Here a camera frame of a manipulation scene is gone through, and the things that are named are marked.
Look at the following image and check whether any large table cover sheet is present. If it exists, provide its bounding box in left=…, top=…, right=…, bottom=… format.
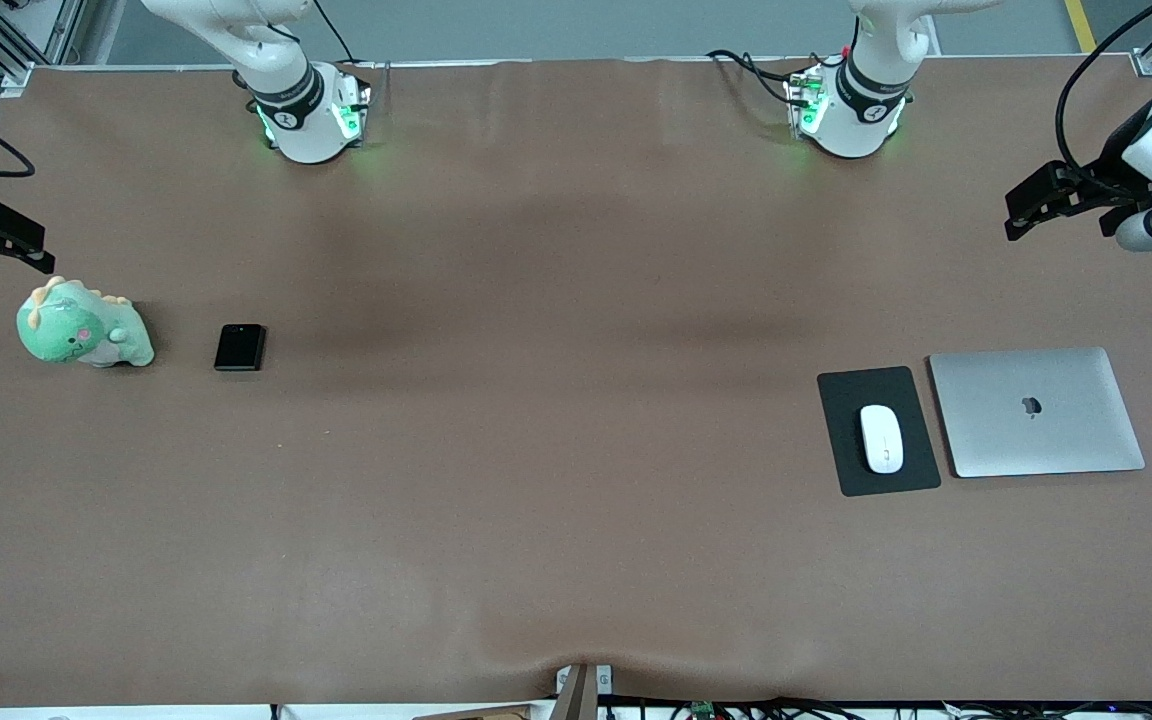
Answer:
left=0, top=55, right=1152, bottom=709

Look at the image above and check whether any green plush dinosaur toy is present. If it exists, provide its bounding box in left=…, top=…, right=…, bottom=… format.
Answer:
left=16, top=276, right=156, bottom=369

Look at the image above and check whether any black rectangular mouse pad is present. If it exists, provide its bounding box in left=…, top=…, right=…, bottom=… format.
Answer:
left=816, top=366, right=942, bottom=498

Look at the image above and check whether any silver closed laptop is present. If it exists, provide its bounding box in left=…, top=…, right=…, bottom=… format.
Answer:
left=928, top=347, right=1147, bottom=479

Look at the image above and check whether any black phone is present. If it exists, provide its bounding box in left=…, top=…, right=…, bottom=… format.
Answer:
left=213, top=323, right=267, bottom=373

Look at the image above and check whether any metal table edge bracket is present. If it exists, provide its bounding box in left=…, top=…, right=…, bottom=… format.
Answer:
left=554, top=663, right=615, bottom=720

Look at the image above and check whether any thin black cable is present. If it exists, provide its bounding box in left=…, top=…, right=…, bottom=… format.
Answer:
left=311, top=0, right=377, bottom=69

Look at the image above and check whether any black cable at arm base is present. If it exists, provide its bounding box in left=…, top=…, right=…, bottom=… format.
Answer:
left=706, top=48, right=802, bottom=109

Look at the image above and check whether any white computer mouse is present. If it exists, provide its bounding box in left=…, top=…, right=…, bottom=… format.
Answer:
left=859, top=404, right=905, bottom=475

